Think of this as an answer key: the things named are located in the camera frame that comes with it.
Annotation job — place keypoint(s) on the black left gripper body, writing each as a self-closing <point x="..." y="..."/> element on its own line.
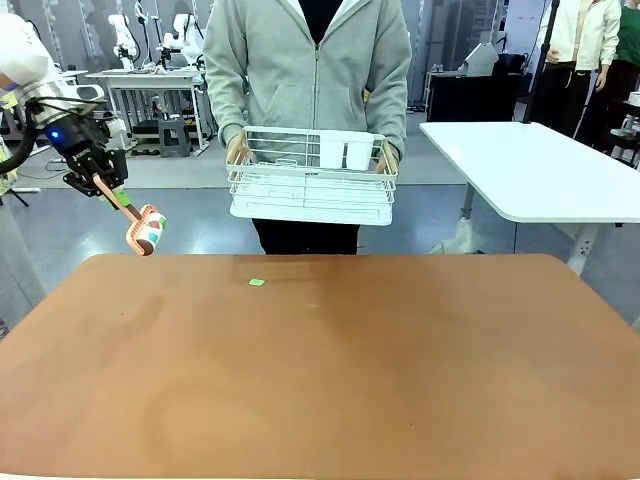
<point x="82" y="147"/>

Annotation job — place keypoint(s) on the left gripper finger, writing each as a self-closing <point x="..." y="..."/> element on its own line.
<point x="82" y="184"/>
<point x="120" y="195"/>

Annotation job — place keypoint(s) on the pink lint roller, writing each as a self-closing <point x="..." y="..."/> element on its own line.
<point x="145" y="232"/>

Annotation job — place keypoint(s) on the white plastic cutlery holder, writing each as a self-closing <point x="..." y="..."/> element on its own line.
<point x="347" y="150"/>

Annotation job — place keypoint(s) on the person's left forearm grey sleeve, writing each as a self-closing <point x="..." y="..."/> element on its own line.
<point x="392" y="120"/>

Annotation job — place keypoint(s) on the person's right forearm grey sleeve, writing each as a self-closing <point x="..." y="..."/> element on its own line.
<point x="232" y="115"/>

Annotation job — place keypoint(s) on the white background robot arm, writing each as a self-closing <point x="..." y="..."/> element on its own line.
<point x="182" y="37"/>
<point x="125" y="40"/>

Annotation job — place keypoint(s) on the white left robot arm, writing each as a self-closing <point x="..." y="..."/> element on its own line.
<point x="20" y="55"/>

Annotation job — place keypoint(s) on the person's right hand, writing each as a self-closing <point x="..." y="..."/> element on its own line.
<point x="237" y="152"/>

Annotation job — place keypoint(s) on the person's left hand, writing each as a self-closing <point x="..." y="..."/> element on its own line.
<point x="389" y="157"/>

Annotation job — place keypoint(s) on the grey step stool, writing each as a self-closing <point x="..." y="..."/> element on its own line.
<point x="174" y="137"/>

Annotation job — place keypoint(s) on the white background workbench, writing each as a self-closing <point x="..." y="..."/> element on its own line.
<point x="150" y="75"/>

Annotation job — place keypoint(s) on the small green paper scrap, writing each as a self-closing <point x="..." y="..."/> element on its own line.
<point x="257" y="282"/>

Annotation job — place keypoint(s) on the person in grey hoodie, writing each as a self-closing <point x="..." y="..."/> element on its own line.
<point x="310" y="65"/>

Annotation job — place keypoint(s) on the black cabinet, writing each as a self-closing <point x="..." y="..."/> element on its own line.
<point x="475" y="97"/>

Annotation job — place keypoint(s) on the grey white machine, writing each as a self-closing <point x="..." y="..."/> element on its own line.
<point x="480" y="59"/>

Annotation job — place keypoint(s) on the large white side table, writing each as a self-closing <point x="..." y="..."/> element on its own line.
<point x="540" y="170"/>

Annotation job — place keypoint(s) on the black tripod pole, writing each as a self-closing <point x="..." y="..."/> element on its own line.
<point x="542" y="60"/>

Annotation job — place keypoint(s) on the person in white jacket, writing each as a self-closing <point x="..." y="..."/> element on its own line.
<point x="575" y="50"/>

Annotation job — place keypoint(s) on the person in green top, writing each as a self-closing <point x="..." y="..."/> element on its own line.
<point x="625" y="50"/>

